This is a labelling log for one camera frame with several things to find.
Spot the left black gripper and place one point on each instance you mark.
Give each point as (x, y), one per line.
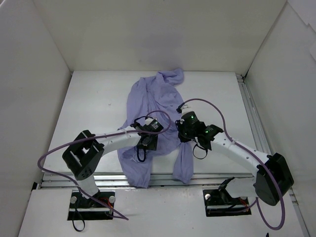
(147, 142)

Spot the lavender zip-up jacket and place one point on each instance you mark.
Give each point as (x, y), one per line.
(156, 94)

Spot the aluminium rail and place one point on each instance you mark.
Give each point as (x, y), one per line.
(156, 180)
(261, 141)

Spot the front aluminium rail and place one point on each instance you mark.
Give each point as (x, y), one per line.
(156, 180)

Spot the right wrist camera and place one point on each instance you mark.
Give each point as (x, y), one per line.
(184, 109)

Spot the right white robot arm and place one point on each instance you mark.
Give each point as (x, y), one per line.
(271, 175)

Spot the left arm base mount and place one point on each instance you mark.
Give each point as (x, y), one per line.
(81, 208)

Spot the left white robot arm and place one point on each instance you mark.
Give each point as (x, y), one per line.
(83, 158)

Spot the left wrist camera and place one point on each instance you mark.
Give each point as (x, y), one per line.
(151, 122)

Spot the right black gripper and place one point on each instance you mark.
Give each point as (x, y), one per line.
(185, 135)

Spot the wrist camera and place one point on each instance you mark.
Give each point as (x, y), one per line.
(184, 109)
(151, 122)

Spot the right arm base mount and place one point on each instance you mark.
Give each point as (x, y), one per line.
(222, 206)

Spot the right side aluminium rail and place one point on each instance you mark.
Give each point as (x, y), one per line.
(261, 141)

